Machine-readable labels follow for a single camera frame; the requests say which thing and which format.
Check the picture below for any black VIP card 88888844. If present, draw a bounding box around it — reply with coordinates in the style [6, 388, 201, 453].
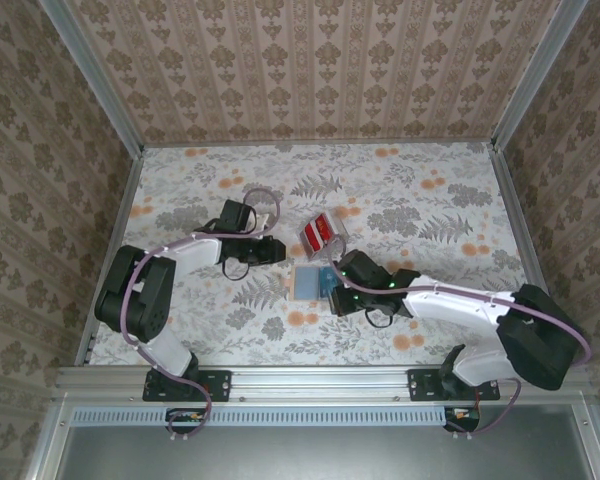
[318, 268, 338, 297]

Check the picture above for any beige leather card holder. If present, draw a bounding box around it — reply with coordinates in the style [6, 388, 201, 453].
[278, 264, 340, 303]

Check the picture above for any red clear card box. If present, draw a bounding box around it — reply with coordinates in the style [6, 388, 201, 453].
[298, 209, 351, 262]

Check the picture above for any red card with stripe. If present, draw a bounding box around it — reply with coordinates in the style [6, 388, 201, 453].
[302, 229, 331, 251]

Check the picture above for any red VIP card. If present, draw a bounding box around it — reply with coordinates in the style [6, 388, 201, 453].
[307, 213, 335, 236]

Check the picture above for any black connector box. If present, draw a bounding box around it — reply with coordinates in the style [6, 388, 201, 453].
[165, 407, 207, 435]
[443, 405, 482, 432]

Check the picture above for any grey metal panel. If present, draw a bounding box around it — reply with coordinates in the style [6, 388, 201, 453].
[54, 405, 596, 480]

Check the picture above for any thin black cable loop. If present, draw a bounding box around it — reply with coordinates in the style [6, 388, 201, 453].
[363, 308, 397, 330]
[221, 257, 255, 282]

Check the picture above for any wide aluminium mounting rail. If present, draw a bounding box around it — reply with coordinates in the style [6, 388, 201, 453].
[54, 364, 592, 404]

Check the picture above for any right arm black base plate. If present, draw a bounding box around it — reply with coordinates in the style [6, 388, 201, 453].
[407, 368, 501, 403]

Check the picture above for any aluminium table edge rail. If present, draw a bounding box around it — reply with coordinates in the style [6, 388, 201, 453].
[142, 141, 496, 150]
[490, 144, 572, 365]
[73, 147, 147, 367]

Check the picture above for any grey slotted cable duct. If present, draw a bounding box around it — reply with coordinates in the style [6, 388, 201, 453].
[72, 405, 449, 427]

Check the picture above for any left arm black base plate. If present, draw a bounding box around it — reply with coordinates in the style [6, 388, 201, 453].
[143, 368, 232, 403]

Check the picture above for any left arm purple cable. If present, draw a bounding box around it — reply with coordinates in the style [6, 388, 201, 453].
[121, 187, 285, 444]

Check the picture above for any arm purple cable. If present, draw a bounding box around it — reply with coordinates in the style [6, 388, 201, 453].
[328, 237, 592, 442]
[121, 187, 285, 444]

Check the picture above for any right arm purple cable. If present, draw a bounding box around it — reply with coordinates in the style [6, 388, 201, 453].
[328, 237, 592, 442]

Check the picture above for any aluminium frame post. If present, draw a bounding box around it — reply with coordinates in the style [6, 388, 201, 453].
[39, 0, 146, 159]
[490, 0, 590, 151]

